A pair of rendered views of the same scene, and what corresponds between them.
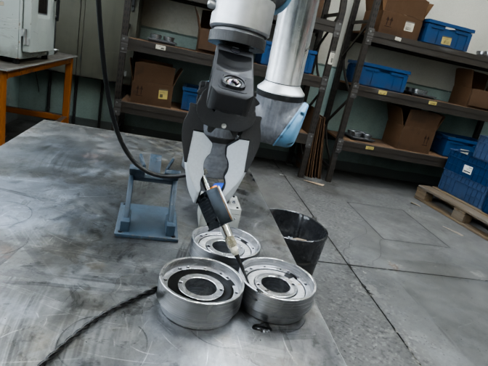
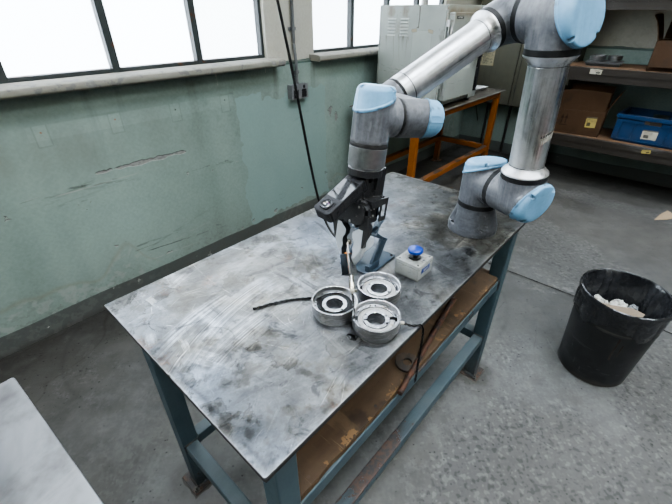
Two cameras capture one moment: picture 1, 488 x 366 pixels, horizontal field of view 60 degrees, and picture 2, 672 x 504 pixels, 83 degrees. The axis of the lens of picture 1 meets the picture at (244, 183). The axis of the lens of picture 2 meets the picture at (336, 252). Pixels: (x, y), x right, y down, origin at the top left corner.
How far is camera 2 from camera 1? 59 cm
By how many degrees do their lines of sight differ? 50
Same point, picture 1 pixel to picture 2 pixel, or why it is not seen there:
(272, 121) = (505, 199)
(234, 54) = (350, 182)
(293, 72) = (527, 158)
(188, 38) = (647, 51)
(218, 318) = (326, 321)
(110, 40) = not seen: hidden behind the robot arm
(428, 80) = not seen: outside the picture
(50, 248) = (305, 262)
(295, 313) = (367, 337)
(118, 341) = (285, 312)
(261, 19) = (364, 162)
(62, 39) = (501, 73)
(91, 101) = not seen: hidden behind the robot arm
